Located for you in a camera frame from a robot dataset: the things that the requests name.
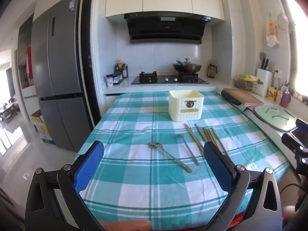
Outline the hanging printed towel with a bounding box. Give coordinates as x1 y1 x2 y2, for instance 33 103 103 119
266 18 281 48

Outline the small metal spoon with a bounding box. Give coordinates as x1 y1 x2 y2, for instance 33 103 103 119
176 134 200 166

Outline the red hanging cloth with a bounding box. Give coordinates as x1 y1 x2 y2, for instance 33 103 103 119
26 47 34 80

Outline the teal checked tablecloth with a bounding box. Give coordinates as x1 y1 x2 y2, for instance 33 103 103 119
72 91 291 231

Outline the row of wooden chopsticks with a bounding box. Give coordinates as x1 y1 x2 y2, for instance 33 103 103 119
184 123 228 158

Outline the yellow snack packet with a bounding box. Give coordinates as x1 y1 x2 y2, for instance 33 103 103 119
267 87 277 102

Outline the dark wok with lid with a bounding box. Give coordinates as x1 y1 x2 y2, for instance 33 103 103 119
172 58 202 74

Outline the white knife block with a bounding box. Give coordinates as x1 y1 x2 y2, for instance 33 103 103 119
255 52 273 97

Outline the glass pitcher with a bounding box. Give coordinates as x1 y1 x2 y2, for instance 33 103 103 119
206 63 218 79

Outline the black cable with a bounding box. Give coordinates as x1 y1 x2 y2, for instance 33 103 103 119
277 183 304 206

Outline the grey refrigerator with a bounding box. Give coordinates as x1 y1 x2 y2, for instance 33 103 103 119
31 0 97 152

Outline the yellow cardboard box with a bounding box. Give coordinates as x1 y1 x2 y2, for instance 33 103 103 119
31 109 55 145

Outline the wooden cutting board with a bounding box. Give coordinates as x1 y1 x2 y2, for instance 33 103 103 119
223 88 264 106

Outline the black gas cooktop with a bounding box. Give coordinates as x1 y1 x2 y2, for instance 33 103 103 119
131 72 210 85

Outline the black oblong object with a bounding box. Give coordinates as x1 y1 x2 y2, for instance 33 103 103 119
221 90 242 106

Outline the person's left hand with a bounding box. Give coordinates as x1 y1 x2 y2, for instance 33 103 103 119
103 220 152 231

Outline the pink soap bottle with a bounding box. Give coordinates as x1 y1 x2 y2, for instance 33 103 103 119
280 88 290 108

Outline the large metal spoon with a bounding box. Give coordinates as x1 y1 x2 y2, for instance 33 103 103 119
148 141 193 173

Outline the cream ribbed utensil holder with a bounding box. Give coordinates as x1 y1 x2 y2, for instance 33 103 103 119
168 90 204 122

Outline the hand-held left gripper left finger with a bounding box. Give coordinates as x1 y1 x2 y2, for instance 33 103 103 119
25 140 106 231

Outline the round green glass lid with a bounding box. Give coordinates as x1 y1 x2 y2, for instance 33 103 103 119
254 105 297 132

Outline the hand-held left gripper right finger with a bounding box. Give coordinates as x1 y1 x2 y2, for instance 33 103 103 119
202 141 283 231

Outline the black range hood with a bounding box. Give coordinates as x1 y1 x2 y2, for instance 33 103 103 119
124 13 212 45

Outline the wire basket with yellow items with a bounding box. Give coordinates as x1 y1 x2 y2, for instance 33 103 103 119
234 73 264 91

